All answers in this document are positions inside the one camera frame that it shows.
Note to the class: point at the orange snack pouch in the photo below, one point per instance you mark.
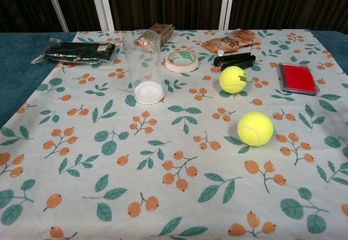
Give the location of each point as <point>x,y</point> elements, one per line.
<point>231,42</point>

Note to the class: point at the transparent plastic cylinder container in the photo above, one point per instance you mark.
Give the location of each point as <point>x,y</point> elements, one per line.
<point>144,94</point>

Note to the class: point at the floral leaf berry tablecloth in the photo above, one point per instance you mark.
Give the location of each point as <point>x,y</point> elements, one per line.
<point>174,142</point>

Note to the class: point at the beige masking tape roll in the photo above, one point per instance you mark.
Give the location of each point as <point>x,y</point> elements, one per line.
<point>170,66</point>

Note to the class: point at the black item in clear bag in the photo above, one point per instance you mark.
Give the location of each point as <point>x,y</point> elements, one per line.
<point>79,50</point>

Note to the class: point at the white metal frame post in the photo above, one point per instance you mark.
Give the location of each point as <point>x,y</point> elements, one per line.
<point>102,6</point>
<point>227,6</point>
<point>55,6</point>

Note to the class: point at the teal table cover cloth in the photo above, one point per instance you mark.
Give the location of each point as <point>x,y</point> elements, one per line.
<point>16,74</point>

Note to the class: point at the red ink stamp pad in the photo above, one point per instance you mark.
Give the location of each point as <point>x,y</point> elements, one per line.
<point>298,78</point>

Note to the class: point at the black stapler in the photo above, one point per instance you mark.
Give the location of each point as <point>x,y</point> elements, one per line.
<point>236,58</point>

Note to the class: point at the crinkled foil candy wrapper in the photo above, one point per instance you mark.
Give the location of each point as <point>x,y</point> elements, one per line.
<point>144,42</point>

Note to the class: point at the plain yellow tennis ball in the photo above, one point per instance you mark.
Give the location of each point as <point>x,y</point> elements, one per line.
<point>255,129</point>

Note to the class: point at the brown cardboard box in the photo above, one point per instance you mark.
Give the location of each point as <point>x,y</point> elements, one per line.
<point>166,33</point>

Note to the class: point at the yellow tennis ball black print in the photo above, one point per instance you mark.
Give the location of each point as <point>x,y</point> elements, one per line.
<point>231,80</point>

